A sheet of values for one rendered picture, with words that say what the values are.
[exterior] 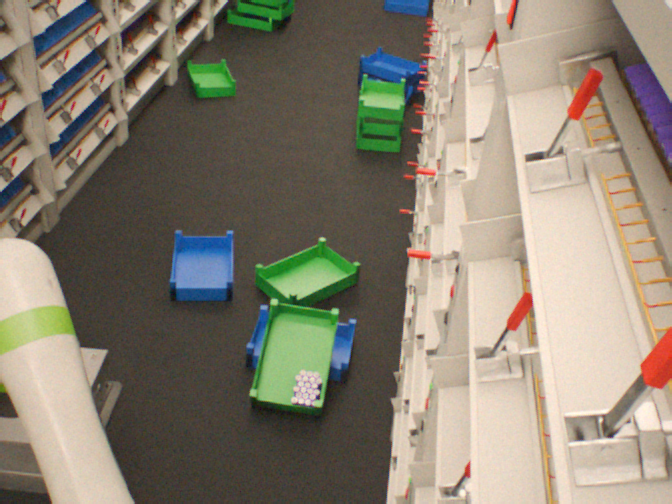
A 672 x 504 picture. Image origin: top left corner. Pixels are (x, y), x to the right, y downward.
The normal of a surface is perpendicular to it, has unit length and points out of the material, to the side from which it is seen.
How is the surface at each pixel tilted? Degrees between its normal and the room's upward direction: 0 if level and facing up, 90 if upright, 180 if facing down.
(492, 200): 90
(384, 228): 0
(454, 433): 22
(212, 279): 0
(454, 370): 90
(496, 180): 90
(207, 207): 0
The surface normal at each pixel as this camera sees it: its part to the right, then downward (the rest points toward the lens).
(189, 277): 0.08, -0.81
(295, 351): 0.02, -0.50
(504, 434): -0.29, -0.81
